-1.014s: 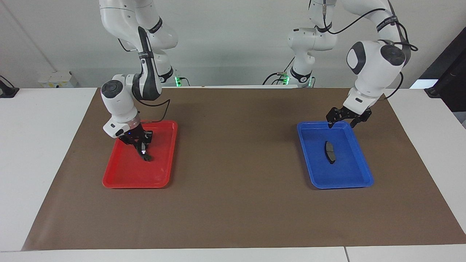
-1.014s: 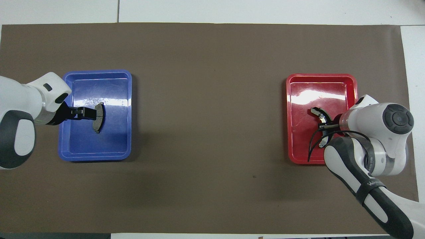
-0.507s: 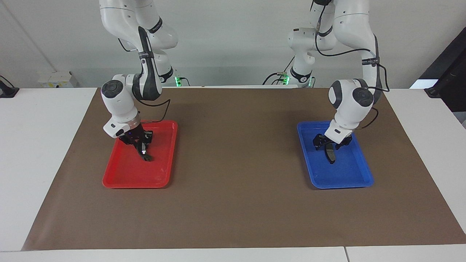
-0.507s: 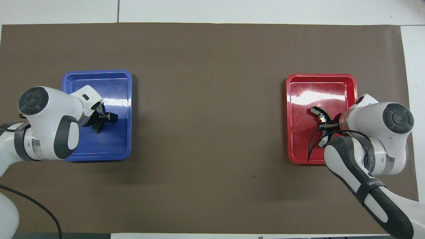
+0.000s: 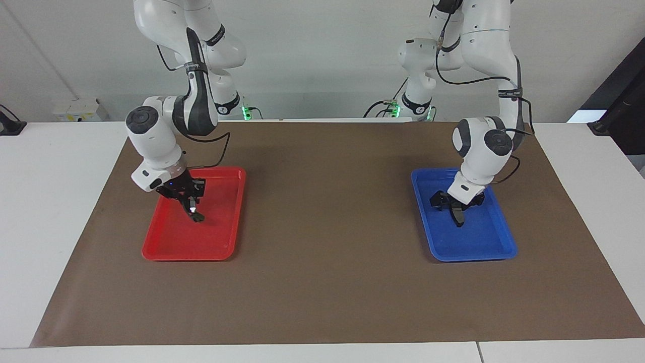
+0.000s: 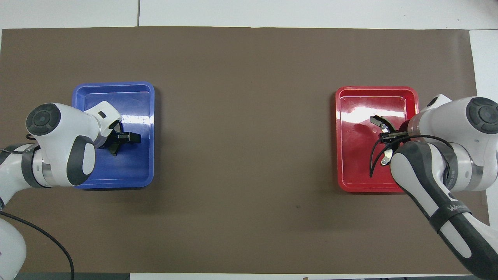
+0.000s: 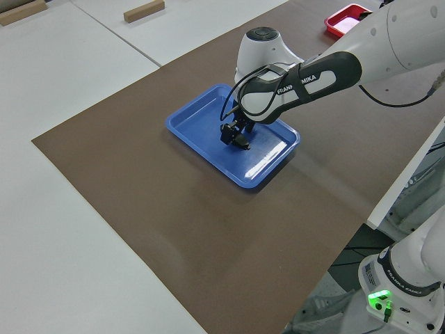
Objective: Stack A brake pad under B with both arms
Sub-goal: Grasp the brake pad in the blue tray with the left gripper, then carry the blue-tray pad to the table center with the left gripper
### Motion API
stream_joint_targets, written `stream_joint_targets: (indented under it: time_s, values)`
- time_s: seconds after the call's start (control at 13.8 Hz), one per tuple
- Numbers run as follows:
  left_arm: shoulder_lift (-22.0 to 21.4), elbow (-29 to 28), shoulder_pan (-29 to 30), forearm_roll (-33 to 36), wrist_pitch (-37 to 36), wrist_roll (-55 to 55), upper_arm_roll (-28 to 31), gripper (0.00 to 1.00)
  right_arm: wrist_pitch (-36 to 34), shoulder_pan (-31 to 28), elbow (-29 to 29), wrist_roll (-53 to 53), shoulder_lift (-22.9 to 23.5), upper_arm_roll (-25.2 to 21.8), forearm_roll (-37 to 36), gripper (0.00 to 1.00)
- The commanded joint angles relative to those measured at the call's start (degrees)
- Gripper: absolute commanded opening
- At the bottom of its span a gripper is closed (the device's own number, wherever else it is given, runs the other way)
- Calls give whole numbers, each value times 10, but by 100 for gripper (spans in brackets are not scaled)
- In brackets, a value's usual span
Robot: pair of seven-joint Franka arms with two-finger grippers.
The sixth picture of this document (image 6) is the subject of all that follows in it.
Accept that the curved brake shoe silver web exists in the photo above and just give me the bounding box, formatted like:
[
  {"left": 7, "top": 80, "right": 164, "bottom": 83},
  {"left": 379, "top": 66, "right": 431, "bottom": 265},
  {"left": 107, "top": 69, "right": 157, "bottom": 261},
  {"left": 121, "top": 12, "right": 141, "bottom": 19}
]
[{"left": 369, "top": 115, "right": 394, "bottom": 166}]

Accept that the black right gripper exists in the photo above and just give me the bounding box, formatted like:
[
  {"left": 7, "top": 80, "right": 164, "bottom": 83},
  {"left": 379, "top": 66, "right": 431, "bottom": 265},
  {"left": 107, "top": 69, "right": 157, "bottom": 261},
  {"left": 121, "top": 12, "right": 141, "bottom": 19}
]
[{"left": 379, "top": 130, "right": 410, "bottom": 144}]

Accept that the red plastic tray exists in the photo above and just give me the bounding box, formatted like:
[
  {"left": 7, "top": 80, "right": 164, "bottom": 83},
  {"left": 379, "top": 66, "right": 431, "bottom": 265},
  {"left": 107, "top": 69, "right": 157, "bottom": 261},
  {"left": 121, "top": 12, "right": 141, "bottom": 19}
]
[{"left": 335, "top": 86, "right": 421, "bottom": 193}]

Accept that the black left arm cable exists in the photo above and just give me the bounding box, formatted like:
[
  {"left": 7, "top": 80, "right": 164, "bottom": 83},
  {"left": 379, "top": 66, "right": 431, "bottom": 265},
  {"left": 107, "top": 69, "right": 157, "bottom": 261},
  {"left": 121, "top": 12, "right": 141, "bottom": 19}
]
[{"left": 0, "top": 134, "right": 75, "bottom": 280}]

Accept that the blue plastic tray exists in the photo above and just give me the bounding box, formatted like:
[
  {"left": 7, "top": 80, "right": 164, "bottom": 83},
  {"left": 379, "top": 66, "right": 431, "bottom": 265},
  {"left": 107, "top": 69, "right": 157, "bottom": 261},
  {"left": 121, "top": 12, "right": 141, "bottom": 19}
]
[{"left": 71, "top": 81, "right": 155, "bottom": 189}]

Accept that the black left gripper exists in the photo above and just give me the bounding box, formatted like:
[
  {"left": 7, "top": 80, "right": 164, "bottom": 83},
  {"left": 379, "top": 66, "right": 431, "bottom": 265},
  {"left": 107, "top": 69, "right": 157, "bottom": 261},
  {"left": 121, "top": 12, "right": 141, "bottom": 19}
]
[{"left": 103, "top": 121, "right": 142, "bottom": 151}]

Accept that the brown table mat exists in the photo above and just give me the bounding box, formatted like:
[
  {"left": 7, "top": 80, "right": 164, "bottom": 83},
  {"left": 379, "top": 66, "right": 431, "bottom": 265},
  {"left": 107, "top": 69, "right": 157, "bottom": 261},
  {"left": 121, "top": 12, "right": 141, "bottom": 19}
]
[{"left": 0, "top": 26, "right": 495, "bottom": 275}]

